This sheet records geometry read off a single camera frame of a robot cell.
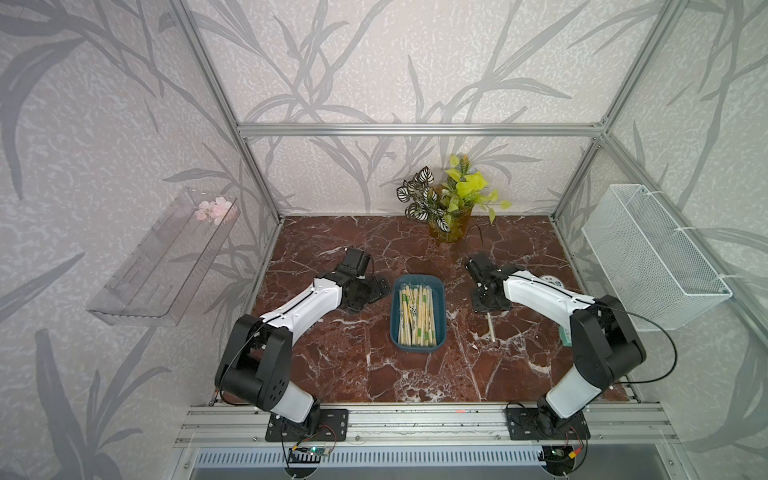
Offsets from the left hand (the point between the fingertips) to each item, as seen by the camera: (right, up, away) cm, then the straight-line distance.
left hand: (382, 295), depth 89 cm
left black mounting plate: (-14, -29, -16) cm, 36 cm away
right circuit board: (+44, -36, -17) cm, 60 cm away
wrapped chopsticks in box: (+10, -9, +2) cm, 14 cm away
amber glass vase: (+29, +24, +30) cm, 48 cm away
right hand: (+32, -3, +3) cm, 32 cm away
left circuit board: (-17, -36, -17) cm, 43 cm away
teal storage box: (+17, +2, +6) cm, 18 cm away
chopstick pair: (+33, -10, 0) cm, 34 cm away
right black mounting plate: (+37, -29, -15) cm, 50 cm away
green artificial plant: (+25, +32, +10) cm, 41 cm away
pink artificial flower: (-40, +24, -13) cm, 49 cm away
